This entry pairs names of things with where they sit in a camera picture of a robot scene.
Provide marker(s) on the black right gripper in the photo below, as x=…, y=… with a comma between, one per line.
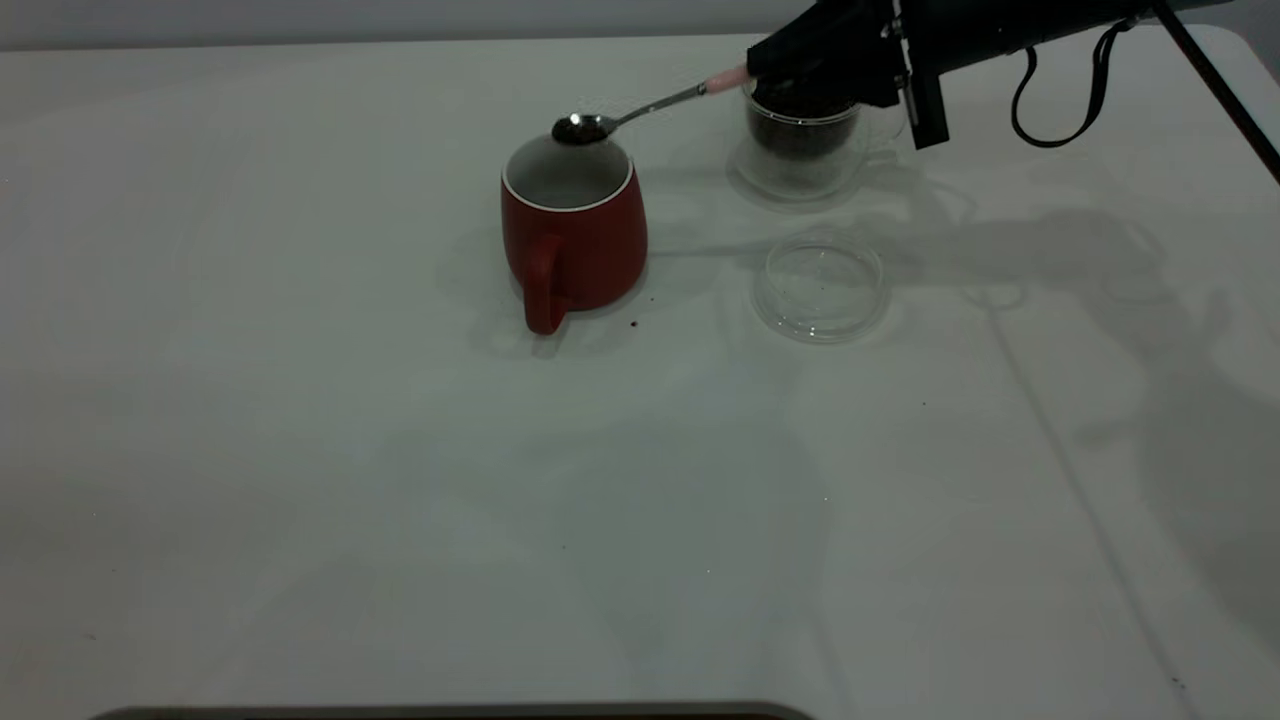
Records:
x=1000, y=30

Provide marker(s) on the red ceramic mug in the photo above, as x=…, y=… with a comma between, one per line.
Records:
x=590, y=250

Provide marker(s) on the pile of coffee beans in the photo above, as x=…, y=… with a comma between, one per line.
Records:
x=803, y=135

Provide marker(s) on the double-walled clear glass cup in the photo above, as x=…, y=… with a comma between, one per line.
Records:
x=800, y=170

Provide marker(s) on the round clear glass dish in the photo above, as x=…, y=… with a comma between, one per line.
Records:
x=822, y=295

